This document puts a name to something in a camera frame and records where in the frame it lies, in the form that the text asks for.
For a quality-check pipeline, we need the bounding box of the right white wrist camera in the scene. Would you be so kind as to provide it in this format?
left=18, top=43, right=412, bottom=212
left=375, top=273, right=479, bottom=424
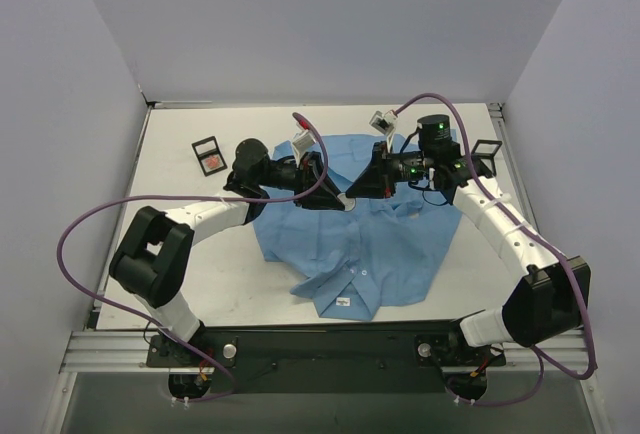
left=369, top=110, right=398, bottom=153

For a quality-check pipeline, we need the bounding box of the round blue badge pin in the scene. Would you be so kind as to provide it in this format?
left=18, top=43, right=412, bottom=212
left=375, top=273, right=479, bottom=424
left=338, top=193, right=356, bottom=211

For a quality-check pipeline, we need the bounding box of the aluminium front rail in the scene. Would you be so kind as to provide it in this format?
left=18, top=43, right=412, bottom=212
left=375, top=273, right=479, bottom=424
left=60, top=331, right=588, bottom=373

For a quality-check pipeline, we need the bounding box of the blue button-up shirt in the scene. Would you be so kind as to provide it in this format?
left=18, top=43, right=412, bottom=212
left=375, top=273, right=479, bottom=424
left=253, top=132, right=461, bottom=323

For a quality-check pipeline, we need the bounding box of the red maple leaf brooch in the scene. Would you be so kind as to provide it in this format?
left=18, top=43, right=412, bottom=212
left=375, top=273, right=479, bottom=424
left=206, top=155, right=224, bottom=171

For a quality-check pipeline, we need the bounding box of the right black rectangular frame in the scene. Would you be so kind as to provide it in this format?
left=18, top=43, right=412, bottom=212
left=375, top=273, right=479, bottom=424
left=471, top=139, right=503, bottom=177

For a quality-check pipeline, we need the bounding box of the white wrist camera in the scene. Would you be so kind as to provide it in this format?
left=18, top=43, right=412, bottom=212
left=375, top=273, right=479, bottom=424
left=369, top=110, right=398, bottom=153
left=290, top=129, right=316, bottom=165

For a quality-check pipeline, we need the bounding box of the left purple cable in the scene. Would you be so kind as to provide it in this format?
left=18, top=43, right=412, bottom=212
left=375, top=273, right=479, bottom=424
left=56, top=111, right=330, bottom=403

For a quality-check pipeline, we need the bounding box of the purple cable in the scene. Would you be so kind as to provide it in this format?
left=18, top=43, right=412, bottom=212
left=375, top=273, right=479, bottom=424
left=392, top=92, right=599, bottom=408
left=56, top=111, right=330, bottom=403

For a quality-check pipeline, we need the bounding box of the black rectangular frame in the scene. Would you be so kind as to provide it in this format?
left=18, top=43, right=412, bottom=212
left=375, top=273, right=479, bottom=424
left=471, top=139, right=503, bottom=177
left=191, top=136, right=228, bottom=177

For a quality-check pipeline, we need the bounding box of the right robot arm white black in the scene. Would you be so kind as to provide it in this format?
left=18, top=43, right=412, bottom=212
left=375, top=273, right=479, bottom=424
left=346, top=111, right=590, bottom=347

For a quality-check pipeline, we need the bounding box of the left black rectangular frame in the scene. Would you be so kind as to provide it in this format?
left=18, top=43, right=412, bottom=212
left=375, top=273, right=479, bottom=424
left=191, top=136, right=228, bottom=177

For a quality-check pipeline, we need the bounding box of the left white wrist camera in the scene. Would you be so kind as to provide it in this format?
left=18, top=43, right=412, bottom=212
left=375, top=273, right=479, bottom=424
left=290, top=129, right=316, bottom=165

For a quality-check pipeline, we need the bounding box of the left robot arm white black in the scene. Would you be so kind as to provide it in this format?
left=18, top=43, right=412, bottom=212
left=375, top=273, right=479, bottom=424
left=109, top=138, right=355, bottom=366

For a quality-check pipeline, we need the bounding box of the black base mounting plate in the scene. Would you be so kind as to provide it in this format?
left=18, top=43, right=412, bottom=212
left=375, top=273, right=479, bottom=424
left=146, top=320, right=506, bottom=400

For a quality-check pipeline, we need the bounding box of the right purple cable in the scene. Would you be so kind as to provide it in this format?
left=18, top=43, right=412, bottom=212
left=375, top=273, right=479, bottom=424
left=392, top=92, right=599, bottom=408

